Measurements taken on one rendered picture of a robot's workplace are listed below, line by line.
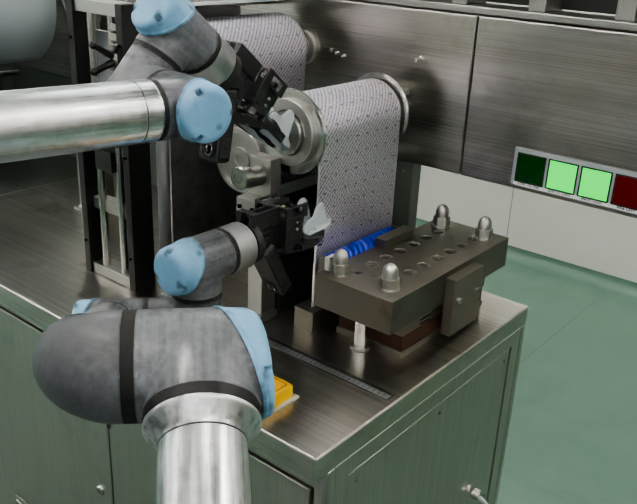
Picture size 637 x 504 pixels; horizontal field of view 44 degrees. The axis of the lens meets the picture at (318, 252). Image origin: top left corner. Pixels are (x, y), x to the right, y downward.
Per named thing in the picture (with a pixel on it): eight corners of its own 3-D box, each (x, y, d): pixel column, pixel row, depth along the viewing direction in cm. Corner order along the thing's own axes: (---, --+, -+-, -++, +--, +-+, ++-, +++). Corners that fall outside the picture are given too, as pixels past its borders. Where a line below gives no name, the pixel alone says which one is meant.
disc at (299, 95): (260, 166, 142) (258, 83, 136) (262, 165, 142) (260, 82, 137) (324, 181, 133) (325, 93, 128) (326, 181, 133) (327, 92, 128)
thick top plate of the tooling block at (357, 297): (313, 304, 137) (315, 273, 134) (435, 243, 166) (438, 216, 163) (389, 335, 127) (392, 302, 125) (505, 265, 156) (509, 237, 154)
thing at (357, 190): (313, 262, 140) (318, 162, 133) (389, 229, 157) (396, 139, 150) (315, 263, 140) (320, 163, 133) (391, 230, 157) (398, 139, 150)
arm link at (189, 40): (114, 24, 105) (149, -27, 106) (165, 71, 114) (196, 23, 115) (149, 37, 101) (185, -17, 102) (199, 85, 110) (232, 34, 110)
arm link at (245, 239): (240, 281, 120) (203, 265, 125) (261, 272, 123) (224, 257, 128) (241, 235, 117) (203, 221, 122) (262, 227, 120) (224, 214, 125)
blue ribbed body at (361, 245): (318, 270, 141) (319, 252, 140) (387, 238, 157) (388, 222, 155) (333, 275, 139) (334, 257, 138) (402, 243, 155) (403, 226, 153)
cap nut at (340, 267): (324, 273, 135) (326, 249, 133) (338, 267, 137) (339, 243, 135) (341, 279, 132) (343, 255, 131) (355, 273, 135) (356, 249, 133)
